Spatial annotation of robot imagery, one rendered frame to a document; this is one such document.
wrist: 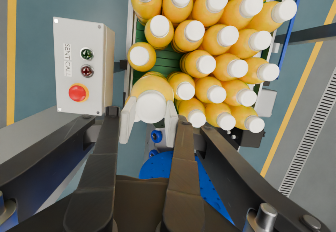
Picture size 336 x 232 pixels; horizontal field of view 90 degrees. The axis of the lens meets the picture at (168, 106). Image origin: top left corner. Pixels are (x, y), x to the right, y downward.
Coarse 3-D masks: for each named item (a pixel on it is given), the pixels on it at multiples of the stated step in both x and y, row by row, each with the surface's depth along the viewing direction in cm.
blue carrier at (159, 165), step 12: (156, 156) 53; (168, 156) 54; (144, 168) 46; (156, 168) 47; (168, 168) 48; (204, 180) 45; (204, 192) 40; (216, 192) 41; (216, 204) 38; (228, 216) 34
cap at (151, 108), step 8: (144, 96) 20; (152, 96) 20; (160, 96) 21; (136, 104) 21; (144, 104) 21; (152, 104) 21; (160, 104) 21; (136, 112) 21; (144, 112) 21; (152, 112) 21; (160, 112) 21; (144, 120) 21; (152, 120) 21
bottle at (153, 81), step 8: (152, 72) 35; (144, 80) 25; (152, 80) 25; (160, 80) 25; (136, 88) 24; (144, 88) 23; (152, 88) 23; (160, 88) 24; (168, 88) 25; (136, 96) 24; (168, 96) 24
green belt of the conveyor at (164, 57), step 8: (136, 32) 53; (136, 40) 54; (144, 40) 54; (168, 48) 55; (160, 56) 56; (168, 56) 56; (176, 56) 56; (160, 64) 56; (168, 64) 57; (176, 64) 57; (136, 72) 57; (144, 72) 57; (160, 72) 57; (168, 72) 57; (136, 80) 57
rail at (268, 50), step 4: (276, 0) 48; (280, 0) 47; (284, 0) 46; (272, 32) 49; (272, 36) 49; (272, 40) 49; (272, 44) 49; (268, 48) 50; (264, 52) 52; (268, 52) 50; (264, 56) 51; (268, 56) 50; (268, 60) 50; (256, 84) 54; (260, 84) 52; (256, 88) 54; (260, 88) 52; (256, 92) 54; (260, 92) 53; (256, 100) 53; (256, 104) 54; (256, 108) 54
